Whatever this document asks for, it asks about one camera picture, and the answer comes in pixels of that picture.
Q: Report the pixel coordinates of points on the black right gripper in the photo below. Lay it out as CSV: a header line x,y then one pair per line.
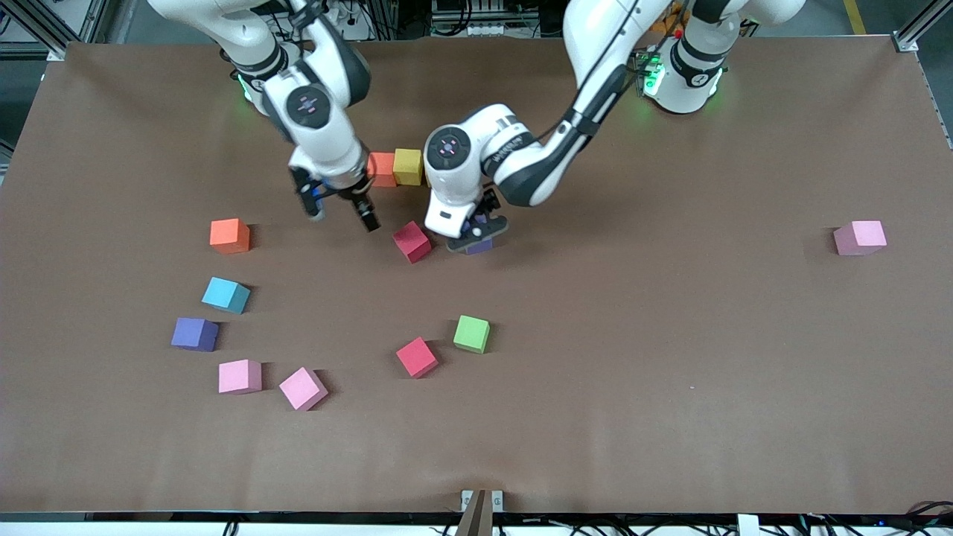
x,y
358,198

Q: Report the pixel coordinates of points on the purple foam cube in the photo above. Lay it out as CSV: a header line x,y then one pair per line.
x,y
482,246
195,334

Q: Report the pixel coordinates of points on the orange foam cube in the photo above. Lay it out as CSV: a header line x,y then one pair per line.
x,y
229,236
382,170

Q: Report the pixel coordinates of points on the red foam cube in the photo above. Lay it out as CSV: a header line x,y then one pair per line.
x,y
417,357
412,241

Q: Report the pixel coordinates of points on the yellow foam cube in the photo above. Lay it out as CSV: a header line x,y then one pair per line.
x,y
408,166

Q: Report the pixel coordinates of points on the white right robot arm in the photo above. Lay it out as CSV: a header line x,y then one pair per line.
x,y
320,126

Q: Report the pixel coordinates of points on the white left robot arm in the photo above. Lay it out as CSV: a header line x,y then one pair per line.
x,y
454,171

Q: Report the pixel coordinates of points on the green foam cube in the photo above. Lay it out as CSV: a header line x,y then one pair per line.
x,y
471,333

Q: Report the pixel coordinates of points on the blue foam cube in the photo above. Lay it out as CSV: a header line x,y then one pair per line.
x,y
225,295

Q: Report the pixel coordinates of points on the white power strip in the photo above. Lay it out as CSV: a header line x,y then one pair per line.
x,y
357,26
488,30

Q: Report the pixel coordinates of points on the pink foam cube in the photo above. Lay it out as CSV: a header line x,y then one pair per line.
x,y
860,238
240,376
303,388

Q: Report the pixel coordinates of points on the bag of orange fruits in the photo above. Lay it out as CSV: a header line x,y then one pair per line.
x,y
670,22

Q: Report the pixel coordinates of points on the brown paper table cover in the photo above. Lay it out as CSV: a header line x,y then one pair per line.
x,y
670,409

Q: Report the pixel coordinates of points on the small white box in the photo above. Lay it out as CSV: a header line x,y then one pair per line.
x,y
747,525

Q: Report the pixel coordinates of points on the small metal bracket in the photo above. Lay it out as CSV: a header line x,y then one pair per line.
x,y
467,500

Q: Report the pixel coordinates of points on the aluminium frame profile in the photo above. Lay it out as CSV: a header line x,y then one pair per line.
x,y
907,42
37,50

